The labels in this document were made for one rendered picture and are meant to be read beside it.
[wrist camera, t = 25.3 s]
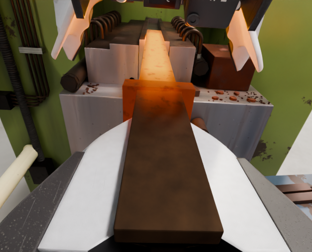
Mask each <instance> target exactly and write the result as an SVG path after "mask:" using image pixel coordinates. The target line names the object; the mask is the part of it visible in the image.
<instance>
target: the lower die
mask: <svg viewBox="0 0 312 252"><path fill-rule="evenodd" d="M148 18H149V19H159V23H160V27H161V30H162V34H163V38H164V42H165V46H166V49H167V53H168V56H169V60H170V63H171V67H172V70H173V74H174V77H175V81H176V82H184V83H190V82H191V76H192V70H193V64H194V58H195V52H196V48H195V46H194V45H193V44H192V43H191V42H190V40H189V39H188V38H187V39H186V41H182V37H179V33H177V31H176V30H175V28H173V27H174V26H172V24H171V22H169V21H162V20H161V18H150V17H146V18H145V20H133V19H131V20H130V21H129V22H121V23H120V24H119V25H117V27H115V29H112V32H108V35H105V33H104V39H101V38H100V36H99V37H98V38H96V39H95V40H94V41H92V42H91V43H90V44H88V45H87V46H86V47H85V48H84V50H85V58H86V67H87V75H88V82H89V83H104V84H123V83H124V81H125V79H130V78H134V79H135V80H139V77H140V71H141V65H142V59H143V53H144V46H145V36H146V30H147V24H148Z"/></svg>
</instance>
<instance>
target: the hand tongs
mask: <svg viewBox="0 0 312 252"><path fill-rule="evenodd" d="M275 186H276V187H277V188H278V189H279V190H280V191H281V192H282V193H283V194H284V195H286V196H287V197H288V198H289V199H290V200H291V201H292V202H293V203H294V204H296V205H299V204H310V203H312V185H311V187H310V186H309V185H308V184H307V183H295V184H282V185H275Z"/></svg>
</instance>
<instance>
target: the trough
mask: <svg viewBox="0 0 312 252"><path fill-rule="evenodd" d="M147 30H158V31H162V30H161V27H160V23H159V19H155V18H148V24H147ZM147 30H146V31H147ZM146 34H147V33H146ZM145 37H146V36H145ZM145 40H146V38H145Z"/></svg>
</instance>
